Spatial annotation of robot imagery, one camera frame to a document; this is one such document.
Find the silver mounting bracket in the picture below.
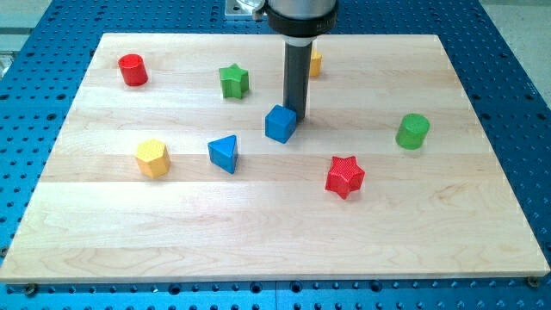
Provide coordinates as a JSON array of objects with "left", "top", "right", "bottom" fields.
[{"left": 224, "top": 0, "right": 263, "bottom": 20}]

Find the blue triangle block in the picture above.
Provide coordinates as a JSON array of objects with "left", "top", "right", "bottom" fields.
[{"left": 207, "top": 135, "right": 238, "bottom": 174}]

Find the green cylinder block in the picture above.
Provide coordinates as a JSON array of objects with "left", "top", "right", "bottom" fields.
[{"left": 395, "top": 114, "right": 430, "bottom": 150}]

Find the yellow hexagon block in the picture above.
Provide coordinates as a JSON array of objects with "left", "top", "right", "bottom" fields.
[{"left": 135, "top": 139, "right": 171, "bottom": 178}]

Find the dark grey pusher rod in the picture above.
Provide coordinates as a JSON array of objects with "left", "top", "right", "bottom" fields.
[{"left": 283, "top": 42, "right": 313, "bottom": 121}]

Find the green star block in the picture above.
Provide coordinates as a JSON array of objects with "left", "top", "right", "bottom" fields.
[{"left": 219, "top": 64, "right": 249, "bottom": 99}]

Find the wooden board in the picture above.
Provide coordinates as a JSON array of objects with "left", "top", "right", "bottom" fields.
[{"left": 1, "top": 34, "right": 549, "bottom": 283}]

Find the red star block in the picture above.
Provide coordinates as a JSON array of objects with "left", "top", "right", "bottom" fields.
[{"left": 325, "top": 156, "right": 365, "bottom": 200}]

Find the blue cube block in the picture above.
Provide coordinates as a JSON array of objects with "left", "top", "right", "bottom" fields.
[{"left": 264, "top": 105, "right": 297, "bottom": 144}]

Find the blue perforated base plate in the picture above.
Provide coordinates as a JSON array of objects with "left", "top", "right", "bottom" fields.
[{"left": 1, "top": 1, "right": 550, "bottom": 309}]

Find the red cylinder block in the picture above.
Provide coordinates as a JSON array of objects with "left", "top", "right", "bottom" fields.
[{"left": 118, "top": 53, "right": 148, "bottom": 86}]

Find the yellow block behind rod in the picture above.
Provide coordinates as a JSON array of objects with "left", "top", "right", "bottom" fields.
[{"left": 309, "top": 49, "right": 323, "bottom": 78}]

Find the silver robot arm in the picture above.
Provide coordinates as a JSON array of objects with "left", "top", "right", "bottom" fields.
[{"left": 252, "top": 0, "right": 338, "bottom": 121}]

